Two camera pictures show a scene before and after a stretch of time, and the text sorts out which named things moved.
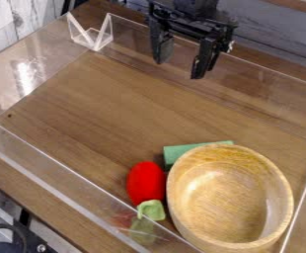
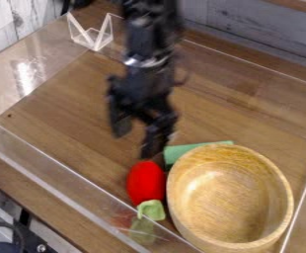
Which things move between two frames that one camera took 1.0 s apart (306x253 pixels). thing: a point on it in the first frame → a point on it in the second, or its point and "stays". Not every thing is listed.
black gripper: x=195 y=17 → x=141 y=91
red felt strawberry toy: x=147 y=186 stays
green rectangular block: x=174 y=151 stays
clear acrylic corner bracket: x=92 y=39 stays
